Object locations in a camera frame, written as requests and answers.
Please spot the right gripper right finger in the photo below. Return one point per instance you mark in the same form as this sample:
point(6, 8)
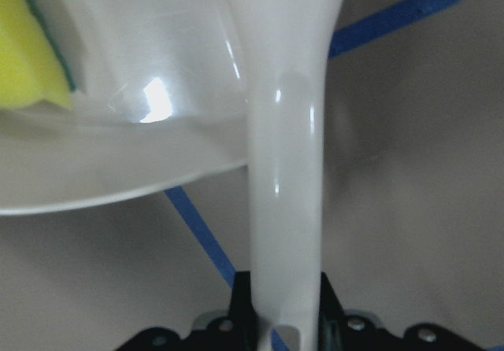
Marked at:
point(341, 330)

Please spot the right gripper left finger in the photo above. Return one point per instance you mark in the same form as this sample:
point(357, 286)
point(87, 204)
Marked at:
point(233, 329)

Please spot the beige plastic dustpan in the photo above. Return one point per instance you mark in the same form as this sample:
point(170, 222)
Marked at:
point(169, 91)

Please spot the yellow green sponge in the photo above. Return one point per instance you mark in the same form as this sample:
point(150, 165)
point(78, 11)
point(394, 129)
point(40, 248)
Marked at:
point(31, 70)

